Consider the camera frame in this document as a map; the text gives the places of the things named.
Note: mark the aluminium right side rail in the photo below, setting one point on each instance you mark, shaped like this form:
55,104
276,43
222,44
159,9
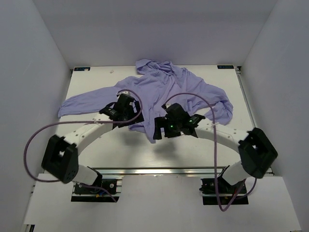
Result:
246,98

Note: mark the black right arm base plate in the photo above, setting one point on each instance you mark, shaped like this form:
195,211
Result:
208,194

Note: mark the dark teal corner label right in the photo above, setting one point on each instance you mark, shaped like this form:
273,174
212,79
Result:
225,66

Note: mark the dark teal corner label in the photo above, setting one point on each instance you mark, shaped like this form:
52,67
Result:
81,69
225,66

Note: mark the lavender zip-up hooded jacket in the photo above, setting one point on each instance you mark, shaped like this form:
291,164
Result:
158,82

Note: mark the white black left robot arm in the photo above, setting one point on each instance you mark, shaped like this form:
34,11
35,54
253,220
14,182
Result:
61,158

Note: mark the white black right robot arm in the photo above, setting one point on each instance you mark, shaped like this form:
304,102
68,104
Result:
254,148

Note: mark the dark teal corner label left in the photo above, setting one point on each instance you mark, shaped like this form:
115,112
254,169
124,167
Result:
81,69

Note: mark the aluminium front table rail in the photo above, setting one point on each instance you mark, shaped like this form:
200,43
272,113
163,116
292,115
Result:
198,171

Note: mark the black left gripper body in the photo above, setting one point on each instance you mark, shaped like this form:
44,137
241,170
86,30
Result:
130,115

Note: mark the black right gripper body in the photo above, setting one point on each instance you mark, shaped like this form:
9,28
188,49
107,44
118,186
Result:
175,130

